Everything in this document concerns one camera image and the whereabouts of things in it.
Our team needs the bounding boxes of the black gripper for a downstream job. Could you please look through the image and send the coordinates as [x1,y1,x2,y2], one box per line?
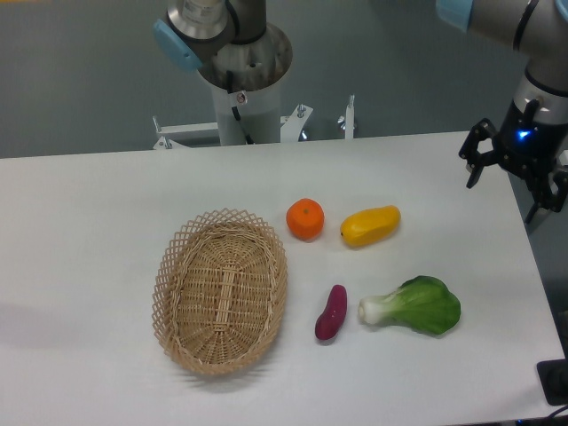
[459,98,567,225]

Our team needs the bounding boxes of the yellow mango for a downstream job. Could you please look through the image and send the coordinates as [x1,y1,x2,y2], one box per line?
[340,205,401,248]

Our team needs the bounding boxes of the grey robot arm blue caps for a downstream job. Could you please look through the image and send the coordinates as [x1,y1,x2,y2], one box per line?
[153,1,567,212]

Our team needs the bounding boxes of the green bok choy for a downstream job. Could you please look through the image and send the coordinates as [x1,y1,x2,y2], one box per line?
[358,275,462,335]

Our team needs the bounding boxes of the black box at table edge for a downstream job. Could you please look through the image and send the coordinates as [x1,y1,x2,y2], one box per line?
[537,359,567,406]

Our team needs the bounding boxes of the orange tangerine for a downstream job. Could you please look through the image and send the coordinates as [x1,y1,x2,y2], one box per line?
[286,198,325,241]

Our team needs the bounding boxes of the purple sweet potato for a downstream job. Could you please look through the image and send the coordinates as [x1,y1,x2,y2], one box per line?
[314,285,348,341]

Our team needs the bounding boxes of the woven wicker basket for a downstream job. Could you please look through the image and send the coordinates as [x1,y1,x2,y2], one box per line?
[152,209,288,375]

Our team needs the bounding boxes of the white metal base frame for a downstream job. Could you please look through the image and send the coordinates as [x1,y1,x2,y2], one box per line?
[151,93,357,151]

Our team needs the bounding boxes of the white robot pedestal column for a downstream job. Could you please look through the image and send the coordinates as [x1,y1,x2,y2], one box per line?
[199,24,293,143]

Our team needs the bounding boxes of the black cable on pedestal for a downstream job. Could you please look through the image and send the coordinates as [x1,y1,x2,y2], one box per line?
[225,70,255,146]

